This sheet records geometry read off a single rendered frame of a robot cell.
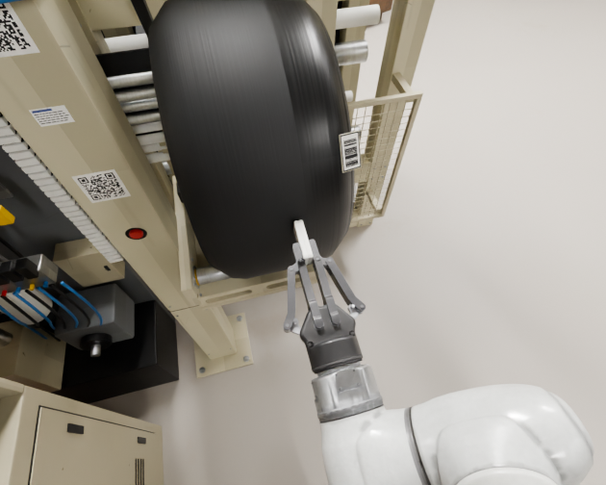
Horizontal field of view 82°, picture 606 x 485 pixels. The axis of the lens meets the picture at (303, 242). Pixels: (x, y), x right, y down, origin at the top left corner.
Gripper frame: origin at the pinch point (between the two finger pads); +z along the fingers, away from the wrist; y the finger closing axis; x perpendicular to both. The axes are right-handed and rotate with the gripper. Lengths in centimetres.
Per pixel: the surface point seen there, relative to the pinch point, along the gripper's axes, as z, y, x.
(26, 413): -10, 64, 35
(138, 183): 23.1, 27.4, 6.7
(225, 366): 1, 33, 124
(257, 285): 7.9, 9.4, 39.6
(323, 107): 15.2, -6.7, -13.2
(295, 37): 25.3, -4.8, -17.7
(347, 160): 9.4, -9.6, -7.0
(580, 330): -27, -143, 122
